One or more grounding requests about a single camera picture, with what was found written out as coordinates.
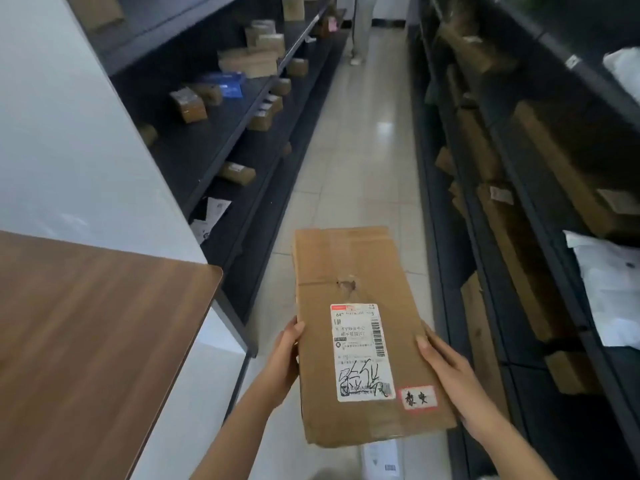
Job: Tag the white paper slip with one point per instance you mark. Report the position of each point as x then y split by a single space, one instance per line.
381 459

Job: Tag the person's left hand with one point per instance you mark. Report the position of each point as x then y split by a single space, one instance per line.
281 364

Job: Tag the white plastic mailer bag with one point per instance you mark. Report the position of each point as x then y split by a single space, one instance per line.
607 289
625 72

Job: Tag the blue flat packet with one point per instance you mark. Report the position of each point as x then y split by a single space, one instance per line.
227 84

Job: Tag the person's left forearm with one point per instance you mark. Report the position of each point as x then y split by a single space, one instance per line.
235 434

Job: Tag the labelled cardboard parcel box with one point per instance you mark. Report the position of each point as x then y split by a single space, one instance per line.
350 274

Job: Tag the person's right forearm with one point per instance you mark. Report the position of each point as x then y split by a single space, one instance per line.
510 447

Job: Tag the white printed paper sheet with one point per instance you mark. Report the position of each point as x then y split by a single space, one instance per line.
210 219

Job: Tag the person's right thumb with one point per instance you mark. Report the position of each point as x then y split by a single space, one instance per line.
433 350

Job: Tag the dark metal shelving unit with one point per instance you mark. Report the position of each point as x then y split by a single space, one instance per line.
200 144
530 409

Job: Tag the group of small cardboard parcels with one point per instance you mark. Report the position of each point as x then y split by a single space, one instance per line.
252 62

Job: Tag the person's right hand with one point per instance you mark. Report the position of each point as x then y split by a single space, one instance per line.
460 382

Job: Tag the person's left thumb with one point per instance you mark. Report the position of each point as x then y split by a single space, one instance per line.
296 333

